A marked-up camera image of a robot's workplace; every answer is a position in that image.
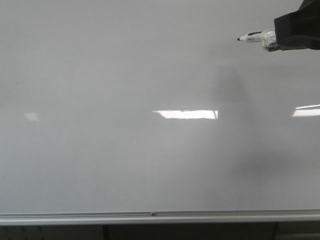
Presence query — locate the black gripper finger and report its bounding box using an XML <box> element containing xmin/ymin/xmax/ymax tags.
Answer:
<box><xmin>273</xmin><ymin>0</ymin><xmax>320</xmax><ymax>51</ymax></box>

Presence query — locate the white marker with black cap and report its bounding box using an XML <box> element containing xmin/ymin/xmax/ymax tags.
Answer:
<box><xmin>237</xmin><ymin>29</ymin><xmax>280</xmax><ymax>52</ymax></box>

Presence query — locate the white whiteboard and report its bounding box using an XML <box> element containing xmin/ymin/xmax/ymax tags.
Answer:
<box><xmin>0</xmin><ymin>0</ymin><xmax>320</xmax><ymax>214</ymax></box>

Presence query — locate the aluminium whiteboard tray rail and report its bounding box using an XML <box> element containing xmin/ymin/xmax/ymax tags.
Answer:
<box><xmin>0</xmin><ymin>209</ymin><xmax>320</xmax><ymax>226</ymax></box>

